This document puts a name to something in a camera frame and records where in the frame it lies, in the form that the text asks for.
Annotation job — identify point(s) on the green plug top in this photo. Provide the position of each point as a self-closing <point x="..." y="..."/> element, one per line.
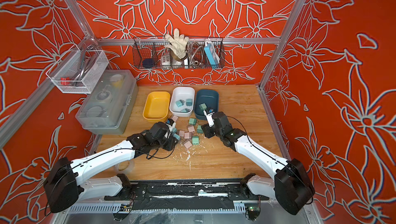
<point x="192" y="121"/>

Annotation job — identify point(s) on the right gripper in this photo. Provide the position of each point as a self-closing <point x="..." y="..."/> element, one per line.
<point x="206" y="129"/>

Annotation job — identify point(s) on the yellow storage box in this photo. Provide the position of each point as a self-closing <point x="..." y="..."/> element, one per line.
<point x="156" y="107"/>

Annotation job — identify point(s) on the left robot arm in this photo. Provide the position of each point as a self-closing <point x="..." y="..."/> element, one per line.
<point x="72" y="181"/>

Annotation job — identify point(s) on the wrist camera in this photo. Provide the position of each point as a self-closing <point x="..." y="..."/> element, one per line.
<point x="170" y="123"/>
<point x="208" y="114"/>

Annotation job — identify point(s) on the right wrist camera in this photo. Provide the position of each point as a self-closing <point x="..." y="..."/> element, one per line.
<point x="208" y="114"/>

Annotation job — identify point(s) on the cream rubber glove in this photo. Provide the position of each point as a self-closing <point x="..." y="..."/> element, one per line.
<point x="177" y="43"/>

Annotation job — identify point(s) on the green plug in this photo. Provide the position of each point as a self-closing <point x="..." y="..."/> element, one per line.
<point x="199" y="129"/>
<point x="192" y="121"/>
<point x="195" y="140"/>
<point x="202" y="106"/>

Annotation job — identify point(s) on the white wire basket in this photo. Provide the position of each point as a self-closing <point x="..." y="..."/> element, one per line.
<point x="83" y="66"/>

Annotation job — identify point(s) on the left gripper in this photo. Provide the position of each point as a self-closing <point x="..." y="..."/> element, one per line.
<point x="172" y="144"/>

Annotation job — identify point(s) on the clear tape roll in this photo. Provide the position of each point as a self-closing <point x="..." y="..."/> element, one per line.
<point x="125" y="167"/>

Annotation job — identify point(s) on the red object in basket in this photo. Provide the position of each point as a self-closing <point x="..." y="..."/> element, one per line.
<point x="65" y="81"/>

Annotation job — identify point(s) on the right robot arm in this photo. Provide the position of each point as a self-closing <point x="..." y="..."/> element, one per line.
<point x="289" y="183"/>

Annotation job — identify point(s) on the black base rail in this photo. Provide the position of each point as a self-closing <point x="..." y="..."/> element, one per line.
<point x="229" y="189"/>

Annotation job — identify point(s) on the black wire wall basket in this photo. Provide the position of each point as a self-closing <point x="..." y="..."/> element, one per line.
<point x="147" y="52"/>

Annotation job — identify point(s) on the pink plug bottom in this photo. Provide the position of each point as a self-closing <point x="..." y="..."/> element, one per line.
<point x="187" y="144"/>

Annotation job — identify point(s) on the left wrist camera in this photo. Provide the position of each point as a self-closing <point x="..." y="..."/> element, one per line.
<point x="170" y="123"/>

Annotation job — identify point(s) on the white socket cube in basket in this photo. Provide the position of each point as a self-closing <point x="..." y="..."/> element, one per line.
<point x="165" y="61"/>

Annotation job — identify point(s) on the clear plastic lidded container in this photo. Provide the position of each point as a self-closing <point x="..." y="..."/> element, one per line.
<point x="106" y="111"/>

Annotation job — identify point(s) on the light blue box in basket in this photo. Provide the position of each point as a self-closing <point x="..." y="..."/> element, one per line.
<point x="211" y="54"/>

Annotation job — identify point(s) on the dark teal storage box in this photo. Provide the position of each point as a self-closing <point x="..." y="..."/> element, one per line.
<point x="210" y="98"/>

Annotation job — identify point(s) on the white storage box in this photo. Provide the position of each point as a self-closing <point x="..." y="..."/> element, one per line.
<point x="182" y="93"/>

